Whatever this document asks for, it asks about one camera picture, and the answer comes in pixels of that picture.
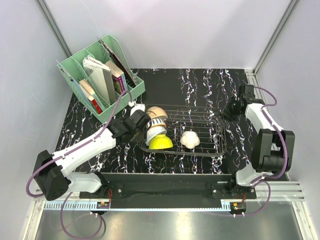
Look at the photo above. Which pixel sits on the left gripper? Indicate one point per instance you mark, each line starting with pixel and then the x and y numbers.
pixel 142 137

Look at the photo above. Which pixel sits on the beige bowl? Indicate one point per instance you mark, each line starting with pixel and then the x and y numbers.
pixel 156 112

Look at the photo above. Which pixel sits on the black wire dish rack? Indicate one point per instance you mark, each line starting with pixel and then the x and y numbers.
pixel 193 130

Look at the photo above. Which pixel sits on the striped white bowl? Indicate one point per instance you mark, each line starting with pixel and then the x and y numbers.
pixel 156 122

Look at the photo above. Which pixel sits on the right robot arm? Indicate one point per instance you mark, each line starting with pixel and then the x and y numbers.
pixel 272 152

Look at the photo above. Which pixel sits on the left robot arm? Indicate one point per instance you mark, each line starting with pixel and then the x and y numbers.
pixel 54 172

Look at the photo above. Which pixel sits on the white ribbed bowl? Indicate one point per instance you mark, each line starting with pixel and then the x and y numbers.
pixel 154 131

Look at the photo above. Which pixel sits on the yellow bowl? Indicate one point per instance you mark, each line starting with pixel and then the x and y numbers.
pixel 160 142

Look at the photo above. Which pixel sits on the red book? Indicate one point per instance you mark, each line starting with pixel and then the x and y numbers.
pixel 96 105

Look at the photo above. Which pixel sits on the purple book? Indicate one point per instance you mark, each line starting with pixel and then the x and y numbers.
pixel 118 77

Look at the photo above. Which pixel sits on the white flower-shaped bowl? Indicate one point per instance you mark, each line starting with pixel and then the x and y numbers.
pixel 190 139

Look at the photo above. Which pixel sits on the grey book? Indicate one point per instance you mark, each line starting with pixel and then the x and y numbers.
pixel 102 80

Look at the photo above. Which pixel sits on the green file organizer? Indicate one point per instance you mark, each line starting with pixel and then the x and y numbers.
pixel 82 86

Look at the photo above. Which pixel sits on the white crumpled paper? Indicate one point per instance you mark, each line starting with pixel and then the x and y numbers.
pixel 89 65

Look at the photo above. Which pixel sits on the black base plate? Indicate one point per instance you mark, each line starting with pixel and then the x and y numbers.
pixel 216 186

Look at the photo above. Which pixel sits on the aluminium frame rail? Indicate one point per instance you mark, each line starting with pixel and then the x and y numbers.
pixel 282 189

